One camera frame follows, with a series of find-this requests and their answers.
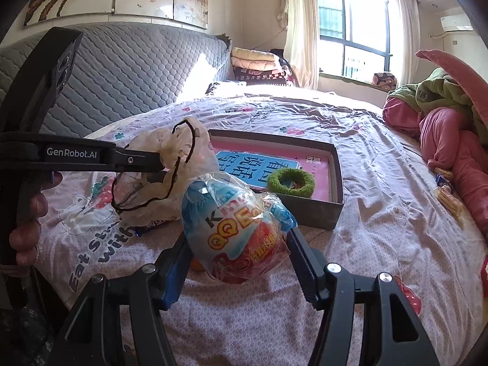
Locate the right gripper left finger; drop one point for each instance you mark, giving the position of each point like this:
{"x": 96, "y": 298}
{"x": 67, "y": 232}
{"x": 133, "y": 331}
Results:
{"x": 93, "y": 335}

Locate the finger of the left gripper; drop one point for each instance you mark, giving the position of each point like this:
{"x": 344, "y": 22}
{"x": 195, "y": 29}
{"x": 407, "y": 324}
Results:
{"x": 129, "y": 160}

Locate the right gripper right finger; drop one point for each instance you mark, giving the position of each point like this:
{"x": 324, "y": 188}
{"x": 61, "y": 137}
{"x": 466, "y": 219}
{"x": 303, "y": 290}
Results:
{"x": 392, "y": 333}

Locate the blue surprise egg toy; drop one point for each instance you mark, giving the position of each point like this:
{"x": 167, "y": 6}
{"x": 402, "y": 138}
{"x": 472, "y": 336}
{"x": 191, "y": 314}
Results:
{"x": 236, "y": 234}

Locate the blue snack packet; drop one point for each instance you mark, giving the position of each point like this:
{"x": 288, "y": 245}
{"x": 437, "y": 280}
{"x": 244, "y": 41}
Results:
{"x": 153, "y": 225}

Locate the orange mandarin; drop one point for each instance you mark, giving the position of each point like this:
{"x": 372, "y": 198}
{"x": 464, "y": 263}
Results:
{"x": 196, "y": 266}

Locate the left human hand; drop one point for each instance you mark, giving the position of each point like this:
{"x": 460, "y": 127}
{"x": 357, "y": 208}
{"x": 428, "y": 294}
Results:
{"x": 32, "y": 206}

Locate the grey quilted headboard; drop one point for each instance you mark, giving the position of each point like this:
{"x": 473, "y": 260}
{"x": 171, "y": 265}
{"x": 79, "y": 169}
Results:
{"x": 126, "y": 68}

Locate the pink strawberry bed sheet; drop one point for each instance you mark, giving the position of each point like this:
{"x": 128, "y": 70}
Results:
{"x": 391, "y": 221}

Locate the yellow snack packet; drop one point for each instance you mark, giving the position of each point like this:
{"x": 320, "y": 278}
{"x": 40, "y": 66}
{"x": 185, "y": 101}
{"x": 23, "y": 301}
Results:
{"x": 449, "y": 200}

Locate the dark cardboard box tray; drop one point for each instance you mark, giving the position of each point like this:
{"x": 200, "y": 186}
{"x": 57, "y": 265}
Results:
{"x": 295, "y": 187}

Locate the stack of folded blankets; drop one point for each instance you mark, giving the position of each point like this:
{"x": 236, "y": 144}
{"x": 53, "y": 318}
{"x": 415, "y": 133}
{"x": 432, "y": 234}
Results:
{"x": 260, "y": 67}

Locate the blue candy wrapper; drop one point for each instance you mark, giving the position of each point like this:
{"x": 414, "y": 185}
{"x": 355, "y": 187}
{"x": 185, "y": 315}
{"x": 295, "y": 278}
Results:
{"x": 443, "y": 182}

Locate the orange snack packet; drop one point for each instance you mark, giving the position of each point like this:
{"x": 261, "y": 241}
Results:
{"x": 446, "y": 174}

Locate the pink duvet pile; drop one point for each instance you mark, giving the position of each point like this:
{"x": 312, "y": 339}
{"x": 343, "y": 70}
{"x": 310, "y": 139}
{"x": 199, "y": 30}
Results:
{"x": 447, "y": 143}

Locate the left cream curtain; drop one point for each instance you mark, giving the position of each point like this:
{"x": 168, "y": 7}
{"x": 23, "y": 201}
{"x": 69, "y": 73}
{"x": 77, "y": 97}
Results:
{"x": 300, "y": 20}

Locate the cream curtain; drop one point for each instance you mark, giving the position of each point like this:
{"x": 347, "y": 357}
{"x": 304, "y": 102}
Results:
{"x": 300, "y": 20}
{"x": 411, "y": 40}

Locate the green blanket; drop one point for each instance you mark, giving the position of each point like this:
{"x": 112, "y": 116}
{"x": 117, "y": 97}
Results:
{"x": 439, "y": 89}

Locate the folded cloth on windowsill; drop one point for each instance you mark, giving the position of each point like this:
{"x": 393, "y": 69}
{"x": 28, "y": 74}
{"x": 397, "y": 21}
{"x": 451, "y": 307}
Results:
{"x": 385, "y": 81}

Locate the pink pillow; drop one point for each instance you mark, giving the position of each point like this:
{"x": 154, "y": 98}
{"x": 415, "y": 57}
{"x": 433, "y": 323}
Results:
{"x": 472, "y": 84}

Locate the right cream curtain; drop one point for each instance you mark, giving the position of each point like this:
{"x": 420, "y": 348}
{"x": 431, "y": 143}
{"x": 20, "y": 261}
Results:
{"x": 411, "y": 40}

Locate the white air conditioner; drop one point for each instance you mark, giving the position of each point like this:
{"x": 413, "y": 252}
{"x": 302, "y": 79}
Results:
{"x": 458, "y": 22}

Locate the window with dark frame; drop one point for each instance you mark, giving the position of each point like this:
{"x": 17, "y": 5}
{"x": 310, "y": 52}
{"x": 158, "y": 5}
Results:
{"x": 354, "y": 38}

